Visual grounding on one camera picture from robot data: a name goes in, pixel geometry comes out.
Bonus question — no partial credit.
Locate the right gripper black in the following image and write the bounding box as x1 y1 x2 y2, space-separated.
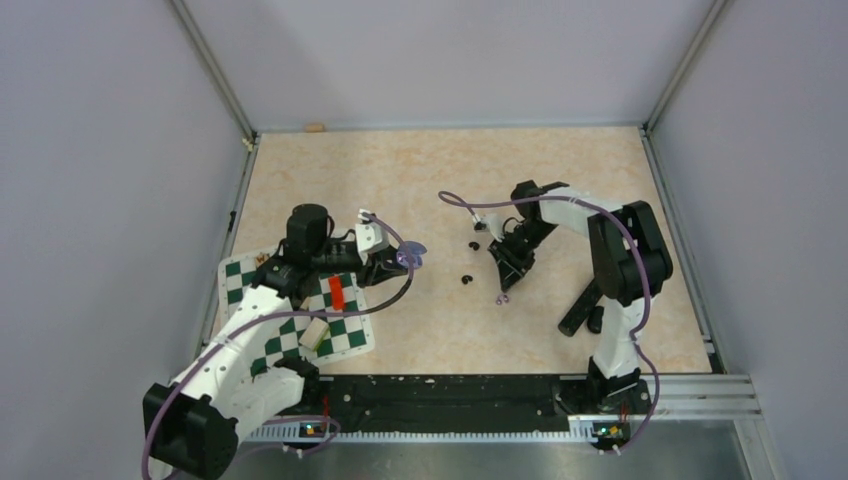
488 221 558 293

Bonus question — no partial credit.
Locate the orange rectangular block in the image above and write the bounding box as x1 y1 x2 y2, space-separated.
327 276 346 311

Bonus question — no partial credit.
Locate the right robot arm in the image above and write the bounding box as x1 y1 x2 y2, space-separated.
488 180 673 412

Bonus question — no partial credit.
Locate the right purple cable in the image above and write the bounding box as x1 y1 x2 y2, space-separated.
437 190 661 458

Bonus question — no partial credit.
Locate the green white chess mat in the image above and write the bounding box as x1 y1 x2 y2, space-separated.
217 250 377 379

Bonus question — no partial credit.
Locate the aluminium frame post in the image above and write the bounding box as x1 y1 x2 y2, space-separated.
641 0 734 138
166 0 257 145

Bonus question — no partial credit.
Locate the aluminium frame post right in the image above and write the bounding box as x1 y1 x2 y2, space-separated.
641 0 734 138

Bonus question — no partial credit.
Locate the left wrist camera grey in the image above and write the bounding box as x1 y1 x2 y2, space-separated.
354 222 390 258

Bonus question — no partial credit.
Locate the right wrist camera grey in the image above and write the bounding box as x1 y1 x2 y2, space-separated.
472 214 501 235

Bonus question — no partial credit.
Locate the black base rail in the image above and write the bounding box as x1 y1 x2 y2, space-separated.
258 374 654 435

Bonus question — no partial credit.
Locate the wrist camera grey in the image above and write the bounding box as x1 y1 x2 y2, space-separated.
472 214 501 235
354 222 390 258

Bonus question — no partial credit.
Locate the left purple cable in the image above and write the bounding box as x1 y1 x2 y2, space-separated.
142 210 417 480

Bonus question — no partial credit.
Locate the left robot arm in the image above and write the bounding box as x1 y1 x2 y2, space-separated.
141 204 415 479

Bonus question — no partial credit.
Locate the aluminium frame post left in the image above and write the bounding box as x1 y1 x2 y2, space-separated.
166 0 257 145

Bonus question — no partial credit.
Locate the purple cable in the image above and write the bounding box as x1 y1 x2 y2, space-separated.
142 210 417 480
437 190 661 458

